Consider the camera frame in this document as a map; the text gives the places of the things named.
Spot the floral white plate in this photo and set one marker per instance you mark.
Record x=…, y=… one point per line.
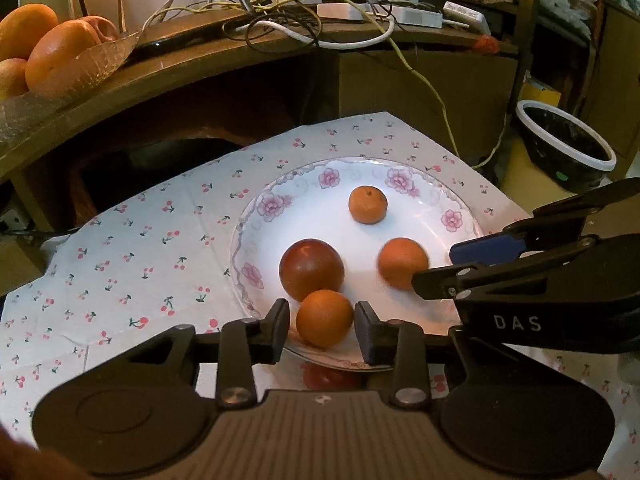
x=320, y=220

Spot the wooden cabinet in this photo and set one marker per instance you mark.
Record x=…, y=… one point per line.
x=617, y=80

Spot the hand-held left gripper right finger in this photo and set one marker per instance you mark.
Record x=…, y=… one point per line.
x=365, y=335

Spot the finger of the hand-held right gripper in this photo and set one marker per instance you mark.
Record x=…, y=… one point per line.
x=440, y=282
x=485, y=250

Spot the wooden desk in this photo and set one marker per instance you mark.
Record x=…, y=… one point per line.
x=200, y=85

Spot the clear glass fruit bowl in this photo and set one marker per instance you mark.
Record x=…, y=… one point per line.
x=95, y=62

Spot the white-rimmed black trash bin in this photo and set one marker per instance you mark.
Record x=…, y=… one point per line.
x=565, y=145

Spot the large orange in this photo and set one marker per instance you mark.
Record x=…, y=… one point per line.
x=60, y=55
x=11, y=79
x=25, y=30

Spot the red apple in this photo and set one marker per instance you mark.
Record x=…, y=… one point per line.
x=102, y=29

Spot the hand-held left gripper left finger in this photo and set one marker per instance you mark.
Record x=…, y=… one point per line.
x=279, y=332

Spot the yellow cardboard box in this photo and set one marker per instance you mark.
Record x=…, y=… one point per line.
x=540, y=94

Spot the white power adapter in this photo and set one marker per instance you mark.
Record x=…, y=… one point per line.
x=467, y=16

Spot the cherry print tablecloth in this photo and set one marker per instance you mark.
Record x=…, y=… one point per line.
x=150, y=270

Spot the small mandarin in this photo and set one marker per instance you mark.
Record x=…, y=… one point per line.
x=368, y=204

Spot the white power strip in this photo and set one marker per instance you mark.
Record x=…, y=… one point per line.
x=400, y=16

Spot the small red object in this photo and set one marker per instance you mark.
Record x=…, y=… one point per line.
x=484, y=44

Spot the dark red round fruit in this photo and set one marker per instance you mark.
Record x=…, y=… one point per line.
x=311, y=267

